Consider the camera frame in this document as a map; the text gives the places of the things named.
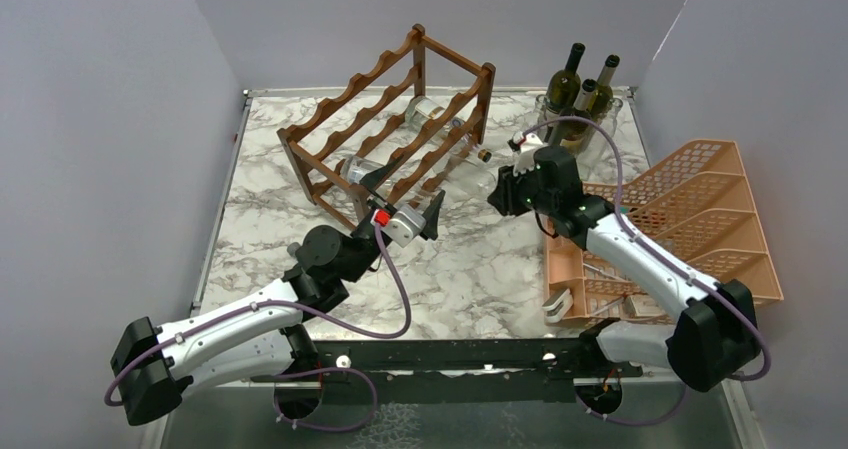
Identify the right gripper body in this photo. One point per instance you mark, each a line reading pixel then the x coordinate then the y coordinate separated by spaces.
pixel 520 191

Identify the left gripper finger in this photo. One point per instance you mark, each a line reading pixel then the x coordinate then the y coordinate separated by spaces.
pixel 374 179
pixel 431 216

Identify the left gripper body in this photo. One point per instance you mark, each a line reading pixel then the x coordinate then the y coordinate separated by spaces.
pixel 375 206

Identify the clear bottle with cork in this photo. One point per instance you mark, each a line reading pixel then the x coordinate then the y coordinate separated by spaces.
pixel 462 173

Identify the clear bottle with neck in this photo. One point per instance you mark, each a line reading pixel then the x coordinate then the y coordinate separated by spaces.
pixel 542 114

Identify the green wine bottle white label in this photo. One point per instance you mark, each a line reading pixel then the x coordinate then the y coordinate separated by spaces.
pixel 573 135

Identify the green wine bottle black cap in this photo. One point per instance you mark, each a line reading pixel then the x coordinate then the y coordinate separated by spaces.
pixel 565 84

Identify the green wine bottle silver cap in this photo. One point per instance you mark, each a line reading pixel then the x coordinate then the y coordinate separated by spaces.
pixel 604 94

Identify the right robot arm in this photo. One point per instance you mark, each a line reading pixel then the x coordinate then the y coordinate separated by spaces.
pixel 715 336

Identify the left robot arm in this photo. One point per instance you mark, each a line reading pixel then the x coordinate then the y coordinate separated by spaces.
pixel 155 367

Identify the clear bottle lower rack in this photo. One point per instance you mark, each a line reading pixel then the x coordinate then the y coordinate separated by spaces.
pixel 355 168

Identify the cork bottle end right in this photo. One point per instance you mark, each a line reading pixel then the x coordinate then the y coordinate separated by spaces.
pixel 484 155

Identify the clear bottle blue label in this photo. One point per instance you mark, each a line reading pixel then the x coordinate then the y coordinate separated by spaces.
pixel 421 109

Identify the orange plastic compartment tray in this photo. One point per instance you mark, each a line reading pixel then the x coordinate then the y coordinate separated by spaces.
pixel 597 287

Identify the white box in tray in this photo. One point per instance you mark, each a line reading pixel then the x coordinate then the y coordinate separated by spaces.
pixel 640 306

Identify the orange plastic file organizer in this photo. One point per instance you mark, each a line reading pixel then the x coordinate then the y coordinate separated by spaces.
pixel 697 204

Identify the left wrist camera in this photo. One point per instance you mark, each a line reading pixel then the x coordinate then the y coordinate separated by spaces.
pixel 404 226

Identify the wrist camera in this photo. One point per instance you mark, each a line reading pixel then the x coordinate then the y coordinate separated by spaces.
pixel 524 147
pixel 404 226

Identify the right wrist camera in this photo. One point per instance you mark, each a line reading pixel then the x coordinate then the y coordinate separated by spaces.
pixel 524 147

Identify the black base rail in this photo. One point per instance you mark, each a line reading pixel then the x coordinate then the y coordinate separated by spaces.
pixel 453 371

